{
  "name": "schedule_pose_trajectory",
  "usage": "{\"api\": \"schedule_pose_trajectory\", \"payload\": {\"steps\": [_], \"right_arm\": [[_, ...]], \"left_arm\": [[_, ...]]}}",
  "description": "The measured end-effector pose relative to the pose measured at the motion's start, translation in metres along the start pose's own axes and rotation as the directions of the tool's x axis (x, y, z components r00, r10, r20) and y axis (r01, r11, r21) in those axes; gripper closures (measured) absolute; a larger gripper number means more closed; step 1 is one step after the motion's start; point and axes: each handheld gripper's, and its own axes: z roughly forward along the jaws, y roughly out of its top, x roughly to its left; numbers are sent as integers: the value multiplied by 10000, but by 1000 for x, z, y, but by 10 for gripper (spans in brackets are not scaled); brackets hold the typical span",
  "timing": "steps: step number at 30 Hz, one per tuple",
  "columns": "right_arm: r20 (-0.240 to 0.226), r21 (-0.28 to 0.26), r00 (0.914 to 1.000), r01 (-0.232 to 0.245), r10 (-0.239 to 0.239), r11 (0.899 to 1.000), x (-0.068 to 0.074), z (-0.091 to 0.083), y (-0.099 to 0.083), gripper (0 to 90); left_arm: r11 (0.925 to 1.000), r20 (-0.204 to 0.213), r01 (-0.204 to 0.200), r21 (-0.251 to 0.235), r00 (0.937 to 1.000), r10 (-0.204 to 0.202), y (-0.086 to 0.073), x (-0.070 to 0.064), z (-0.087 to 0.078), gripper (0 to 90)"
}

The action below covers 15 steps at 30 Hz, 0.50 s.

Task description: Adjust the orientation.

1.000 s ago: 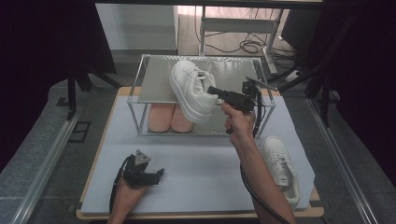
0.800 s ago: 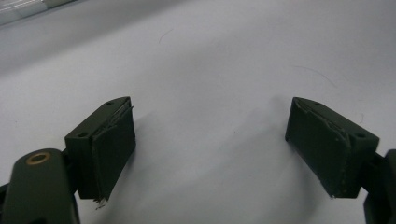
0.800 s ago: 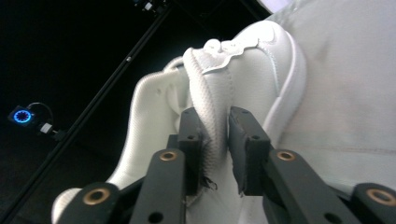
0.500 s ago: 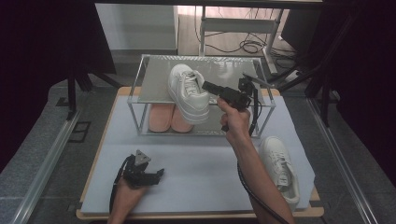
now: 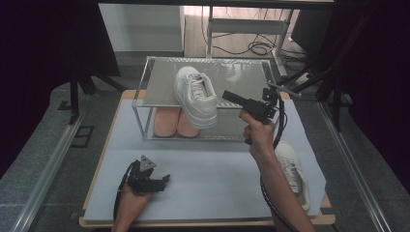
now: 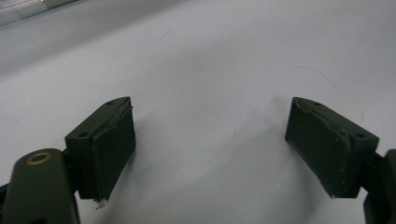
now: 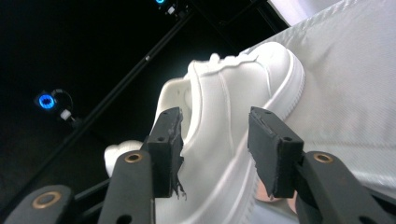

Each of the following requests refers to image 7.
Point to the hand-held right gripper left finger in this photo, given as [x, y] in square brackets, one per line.
[165, 149]

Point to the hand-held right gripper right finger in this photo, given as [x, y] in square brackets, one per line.
[274, 152]

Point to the pink slipper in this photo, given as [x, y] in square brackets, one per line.
[264, 194]

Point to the white sneaker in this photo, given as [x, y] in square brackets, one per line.
[224, 109]
[121, 155]

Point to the metal shoe rack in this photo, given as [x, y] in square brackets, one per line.
[342, 93]

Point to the pale grey table mat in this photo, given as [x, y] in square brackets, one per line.
[267, 217]

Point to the black diagonal pole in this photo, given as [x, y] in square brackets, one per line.
[124, 84]

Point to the blue-lit camera on stand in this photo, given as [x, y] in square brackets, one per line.
[46, 101]
[168, 6]

